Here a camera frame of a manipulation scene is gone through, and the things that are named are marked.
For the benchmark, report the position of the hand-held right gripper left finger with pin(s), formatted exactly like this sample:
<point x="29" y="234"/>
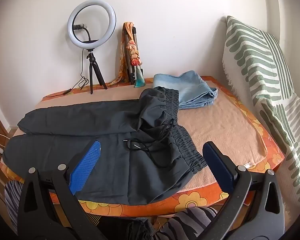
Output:
<point x="90" y="160"/>

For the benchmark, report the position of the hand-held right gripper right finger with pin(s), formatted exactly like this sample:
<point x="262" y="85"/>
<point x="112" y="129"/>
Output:
<point x="218" y="165"/>

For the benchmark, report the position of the black elastic-waist shorts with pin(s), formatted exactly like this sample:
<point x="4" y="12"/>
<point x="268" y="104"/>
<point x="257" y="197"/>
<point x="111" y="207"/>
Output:
<point x="215" y="120"/>

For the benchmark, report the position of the blue-grey cloth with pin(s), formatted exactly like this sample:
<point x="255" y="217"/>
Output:
<point x="190" y="202"/>

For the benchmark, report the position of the person's zebra striped leggings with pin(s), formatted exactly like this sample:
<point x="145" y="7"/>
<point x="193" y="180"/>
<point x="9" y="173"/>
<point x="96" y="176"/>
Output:
<point x="185" y="222"/>

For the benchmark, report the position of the folded light blue jeans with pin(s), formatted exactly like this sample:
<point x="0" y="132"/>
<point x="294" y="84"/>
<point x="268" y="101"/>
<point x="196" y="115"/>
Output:
<point x="187" y="87"/>

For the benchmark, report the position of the dark cloth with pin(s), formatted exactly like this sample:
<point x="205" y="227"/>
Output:
<point x="140" y="230"/>

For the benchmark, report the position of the black mini tripod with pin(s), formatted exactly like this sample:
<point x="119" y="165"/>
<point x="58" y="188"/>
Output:
<point x="91" y="65"/>

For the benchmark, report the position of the green striped white cushion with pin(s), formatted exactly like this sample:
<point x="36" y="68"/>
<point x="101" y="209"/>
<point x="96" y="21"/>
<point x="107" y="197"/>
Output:
<point x="252" y="55"/>

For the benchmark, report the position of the black folded stand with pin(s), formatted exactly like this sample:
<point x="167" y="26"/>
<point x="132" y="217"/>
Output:
<point x="134" y="33"/>

